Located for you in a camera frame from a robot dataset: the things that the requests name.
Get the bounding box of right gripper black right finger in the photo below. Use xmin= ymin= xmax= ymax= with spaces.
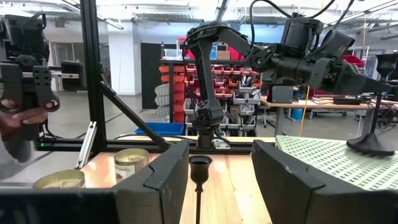
xmin=251 ymin=139 xmax=398 ymax=224

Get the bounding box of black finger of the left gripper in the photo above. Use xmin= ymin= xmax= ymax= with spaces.
xmin=335 ymin=62 xmax=392 ymax=95

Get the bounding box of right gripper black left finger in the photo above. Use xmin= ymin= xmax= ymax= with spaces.
xmin=0 ymin=139 xmax=190 ymax=224

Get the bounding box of candle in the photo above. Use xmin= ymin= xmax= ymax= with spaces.
xmin=33 ymin=169 xmax=86 ymax=190
xmin=113 ymin=147 xmax=149 ymax=183

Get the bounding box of black candlestick holder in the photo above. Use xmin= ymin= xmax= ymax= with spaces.
xmin=188 ymin=154 xmax=214 ymax=224
xmin=346 ymin=53 xmax=398 ymax=156

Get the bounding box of flat black device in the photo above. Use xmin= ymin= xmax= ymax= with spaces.
xmin=333 ymin=96 xmax=362 ymax=106

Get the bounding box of large red bin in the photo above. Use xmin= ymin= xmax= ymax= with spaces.
xmin=341 ymin=55 xmax=365 ymax=68

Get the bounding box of wooden workshop desk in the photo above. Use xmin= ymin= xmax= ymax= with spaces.
xmin=259 ymin=95 xmax=398 ymax=138

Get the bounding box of green perforated metal shelf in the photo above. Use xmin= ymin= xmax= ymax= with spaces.
xmin=275 ymin=135 xmax=398 ymax=191

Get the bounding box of black box on desk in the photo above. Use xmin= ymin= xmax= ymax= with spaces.
xmin=266 ymin=84 xmax=295 ymax=104

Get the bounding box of blue plastic bin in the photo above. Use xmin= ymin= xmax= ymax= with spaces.
xmin=134 ymin=122 xmax=187 ymax=136

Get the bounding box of rack with red bins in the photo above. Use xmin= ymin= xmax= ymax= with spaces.
xmin=158 ymin=58 xmax=264 ymax=138

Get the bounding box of black partition panel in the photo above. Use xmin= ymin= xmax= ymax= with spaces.
xmin=140 ymin=42 xmax=163 ymax=110

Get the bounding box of clear plastic box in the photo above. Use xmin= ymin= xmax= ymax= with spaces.
xmin=163 ymin=48 xmax=183 ymax=58

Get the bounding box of person's hand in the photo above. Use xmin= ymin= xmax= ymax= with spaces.
xmin=0 ymin=99 xmax=49 ymax=141

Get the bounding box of yellow cord with black foot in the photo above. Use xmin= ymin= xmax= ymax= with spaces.
xmin=298 ymin=86 xmax=311 ymax=138

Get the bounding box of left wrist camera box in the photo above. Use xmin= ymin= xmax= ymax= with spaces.
xmin=281 ymin=17 xmax=325 ymax=57

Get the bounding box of silver metal bracket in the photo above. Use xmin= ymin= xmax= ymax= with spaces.
xmin=75 ymin=121 xmax=98 ymax=170

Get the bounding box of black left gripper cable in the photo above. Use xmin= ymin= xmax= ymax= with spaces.
xmin=249 ymin=0 xmax=355 ymax=44

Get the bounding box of black aluminium table frame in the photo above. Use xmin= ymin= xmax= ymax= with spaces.
xmin=35 ymin=0 xmax=276 ymax=156

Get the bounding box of black leader arm handle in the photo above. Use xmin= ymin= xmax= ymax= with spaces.
xmin=0 ymin=12 xmax=84 ymax=164

